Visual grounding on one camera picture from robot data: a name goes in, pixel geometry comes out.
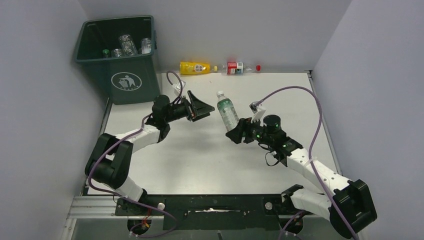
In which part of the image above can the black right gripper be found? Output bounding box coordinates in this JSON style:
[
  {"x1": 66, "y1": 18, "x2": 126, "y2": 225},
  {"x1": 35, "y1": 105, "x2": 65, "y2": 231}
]
[{"x1": 227, "y1": 114, "x2": 273, "y2": 146}]

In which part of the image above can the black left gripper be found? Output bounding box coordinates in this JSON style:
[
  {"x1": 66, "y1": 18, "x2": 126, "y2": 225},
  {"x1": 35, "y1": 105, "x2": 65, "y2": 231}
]
[{"x1": 164, "y1": 91, "x2": 215, "y2": 123}]

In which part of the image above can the green tinted bottle white cap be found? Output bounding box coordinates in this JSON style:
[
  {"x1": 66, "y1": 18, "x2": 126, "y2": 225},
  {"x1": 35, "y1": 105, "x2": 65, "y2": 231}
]
[{"x1": 216, "y1": 90, "x2": 240, "y2": 132}]

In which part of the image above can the clear unlabelled bottle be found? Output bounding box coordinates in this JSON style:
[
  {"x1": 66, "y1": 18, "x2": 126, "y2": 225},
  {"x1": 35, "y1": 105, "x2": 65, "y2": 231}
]
[{"x1": 118, "y1": 34, "x2": 138, "y2": 56}]

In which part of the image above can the blue label crushed bottle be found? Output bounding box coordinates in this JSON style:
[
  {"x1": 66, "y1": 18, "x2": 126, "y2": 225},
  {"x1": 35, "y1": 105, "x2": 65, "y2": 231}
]
[{"x1": 111, "y1": 48, "x2": 125, "y2": 58}]

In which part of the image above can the dark green label bottle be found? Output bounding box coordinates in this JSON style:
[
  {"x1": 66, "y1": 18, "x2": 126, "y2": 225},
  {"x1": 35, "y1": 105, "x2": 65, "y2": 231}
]
[{"x1": 102, "y1": 49, "x2": 111, "y2": 59}]

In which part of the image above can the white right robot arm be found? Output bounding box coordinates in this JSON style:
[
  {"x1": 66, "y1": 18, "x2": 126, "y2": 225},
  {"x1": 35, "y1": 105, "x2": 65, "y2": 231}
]
[{"x1": 224, "y1": 114, "x2": 378, "y2": 239}]

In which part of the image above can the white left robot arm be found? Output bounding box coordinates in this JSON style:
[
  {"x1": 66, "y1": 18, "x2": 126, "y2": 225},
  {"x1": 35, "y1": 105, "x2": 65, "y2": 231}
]
[{"x1": 84, "y1": 91, "x2": 215, "y2": 202}]

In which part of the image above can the dark green trash bin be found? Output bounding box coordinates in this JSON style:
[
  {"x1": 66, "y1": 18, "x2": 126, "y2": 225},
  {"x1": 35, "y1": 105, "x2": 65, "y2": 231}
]
[{"x1": 73, "y1": 15, "x2": 162, "y2": 105}]

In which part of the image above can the yellow juice bottle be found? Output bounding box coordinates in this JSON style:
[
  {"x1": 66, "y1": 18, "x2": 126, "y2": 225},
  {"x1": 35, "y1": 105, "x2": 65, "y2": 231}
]
[{"x1": 179, "y1": 61, "x2": 218, "y2": 75}]

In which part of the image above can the red label bottle red cap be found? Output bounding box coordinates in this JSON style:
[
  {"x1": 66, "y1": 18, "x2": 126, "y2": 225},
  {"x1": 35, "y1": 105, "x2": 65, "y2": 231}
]
[{"x1": 221, "y1": 61, "x2": 262, "y2": 76}]

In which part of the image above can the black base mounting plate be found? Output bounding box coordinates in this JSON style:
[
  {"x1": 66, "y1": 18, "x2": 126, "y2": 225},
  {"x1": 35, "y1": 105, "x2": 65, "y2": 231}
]
[{"x1": 114, "y1": 193, "x2": 299, "y2": 231}]

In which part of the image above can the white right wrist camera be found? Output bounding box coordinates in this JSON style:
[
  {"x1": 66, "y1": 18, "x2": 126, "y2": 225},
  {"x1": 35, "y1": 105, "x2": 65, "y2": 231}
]
[{"x1": 249, "y1": 101, "x2": 266, "y2": 124}]

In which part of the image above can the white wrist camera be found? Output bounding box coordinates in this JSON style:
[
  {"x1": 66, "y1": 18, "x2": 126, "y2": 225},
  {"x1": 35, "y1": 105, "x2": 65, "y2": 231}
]
[
  {"x1": 172, "y1": 81, "x2": 186, "y2": 96},
  {"x1": 249, "y1": 101, "x2": 266, "y2": 124}
]

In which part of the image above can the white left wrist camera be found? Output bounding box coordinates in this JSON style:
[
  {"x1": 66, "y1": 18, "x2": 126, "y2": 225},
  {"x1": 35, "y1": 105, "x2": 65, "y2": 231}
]
[{"x1": 172, "y1": 81, "x2": 186, "y2": 96}]

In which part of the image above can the aluminium frame rail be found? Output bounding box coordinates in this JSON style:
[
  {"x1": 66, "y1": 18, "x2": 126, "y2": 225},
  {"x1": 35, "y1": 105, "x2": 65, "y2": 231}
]
[{"x1": 59, "y1": 195, "x2": 120, "y2": 240}]

